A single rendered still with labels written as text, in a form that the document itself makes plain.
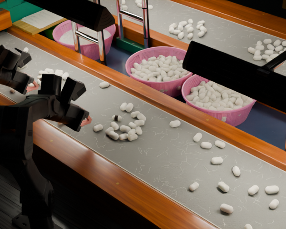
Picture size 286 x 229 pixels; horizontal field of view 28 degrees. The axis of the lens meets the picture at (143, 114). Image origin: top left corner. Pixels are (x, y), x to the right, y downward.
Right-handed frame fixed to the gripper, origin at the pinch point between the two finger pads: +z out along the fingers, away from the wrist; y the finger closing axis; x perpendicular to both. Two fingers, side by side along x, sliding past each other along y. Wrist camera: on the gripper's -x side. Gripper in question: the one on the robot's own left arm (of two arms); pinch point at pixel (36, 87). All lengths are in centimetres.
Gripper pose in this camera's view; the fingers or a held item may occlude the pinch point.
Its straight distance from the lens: 210.6
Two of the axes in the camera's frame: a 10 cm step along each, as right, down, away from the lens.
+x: -4.1, 9.1, 0.8
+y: -7.1, -3.7, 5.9
